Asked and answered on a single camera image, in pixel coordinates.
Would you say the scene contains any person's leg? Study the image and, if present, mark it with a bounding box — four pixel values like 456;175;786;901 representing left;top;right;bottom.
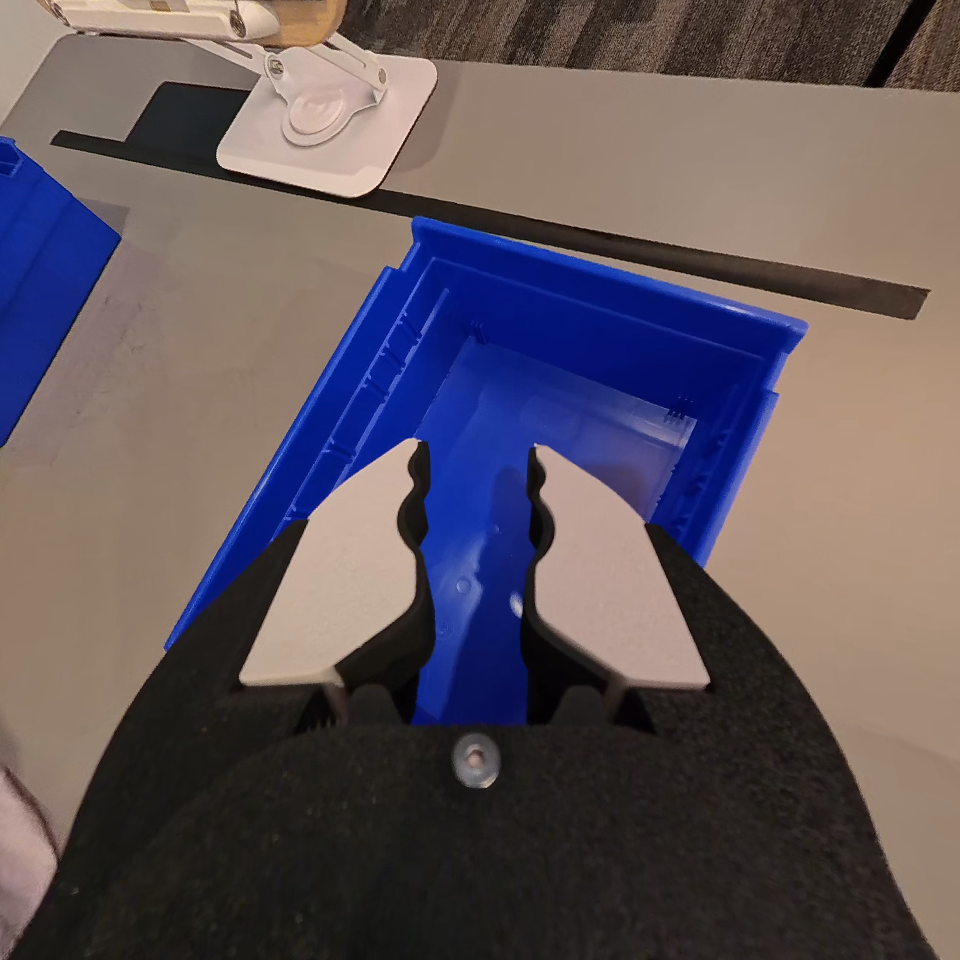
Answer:
0;758;61;939

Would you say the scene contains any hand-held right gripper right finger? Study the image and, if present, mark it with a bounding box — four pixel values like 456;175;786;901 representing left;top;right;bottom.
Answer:
519;444;711;714

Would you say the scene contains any blue plastic bin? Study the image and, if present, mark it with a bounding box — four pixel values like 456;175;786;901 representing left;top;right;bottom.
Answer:
0;135;124;447
162;218;808;730

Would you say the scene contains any black flat mat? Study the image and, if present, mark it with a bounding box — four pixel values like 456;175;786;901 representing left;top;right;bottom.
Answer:
50;83;931;321

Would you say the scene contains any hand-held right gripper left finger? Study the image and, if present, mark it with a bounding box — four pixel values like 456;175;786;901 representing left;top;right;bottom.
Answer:
237;440;436;706

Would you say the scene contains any white mount plate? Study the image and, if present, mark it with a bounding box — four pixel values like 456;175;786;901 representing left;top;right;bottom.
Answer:
216;30;439;199

